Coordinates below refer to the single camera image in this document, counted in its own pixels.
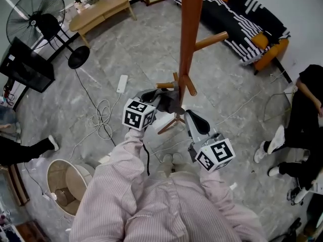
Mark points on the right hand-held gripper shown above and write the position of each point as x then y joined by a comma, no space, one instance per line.
214,155

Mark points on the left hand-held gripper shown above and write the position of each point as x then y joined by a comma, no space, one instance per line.
136,115

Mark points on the grey cap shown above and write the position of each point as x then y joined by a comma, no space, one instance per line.
171,101

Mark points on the brown wooden coat rack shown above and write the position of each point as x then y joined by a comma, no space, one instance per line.
188,34

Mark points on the person's left forearm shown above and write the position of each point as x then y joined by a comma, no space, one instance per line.
123,160

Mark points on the person's right forearm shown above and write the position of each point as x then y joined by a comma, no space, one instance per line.
214,185

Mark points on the white power strip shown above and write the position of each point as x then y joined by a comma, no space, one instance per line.
122,83

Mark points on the person's right shoe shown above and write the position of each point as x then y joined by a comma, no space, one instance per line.
177,159

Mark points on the person's shoe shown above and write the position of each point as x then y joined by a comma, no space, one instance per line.
167,161
177,159

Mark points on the person's left shoe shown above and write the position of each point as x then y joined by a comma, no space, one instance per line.
167,161

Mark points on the person's pink striped shirt torso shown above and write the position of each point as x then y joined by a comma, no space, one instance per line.
166,210

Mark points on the light wooden coffee table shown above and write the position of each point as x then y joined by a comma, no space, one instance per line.
101,11

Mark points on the small orange cushion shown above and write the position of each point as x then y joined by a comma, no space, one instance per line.
260,41

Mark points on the orange sofa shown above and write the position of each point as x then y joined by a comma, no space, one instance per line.
273,53

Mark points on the black white striped blanket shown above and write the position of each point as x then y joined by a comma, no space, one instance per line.
239,19

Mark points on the black tower appliance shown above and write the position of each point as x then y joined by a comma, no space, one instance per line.
27,69

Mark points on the beige round bin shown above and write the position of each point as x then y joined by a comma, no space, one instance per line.
54,178

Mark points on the black standing fan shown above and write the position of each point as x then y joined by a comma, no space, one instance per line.
35,16

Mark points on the black flat object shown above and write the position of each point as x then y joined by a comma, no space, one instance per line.
292,229

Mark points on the dark wooden furniture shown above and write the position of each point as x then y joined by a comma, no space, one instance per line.
17,185

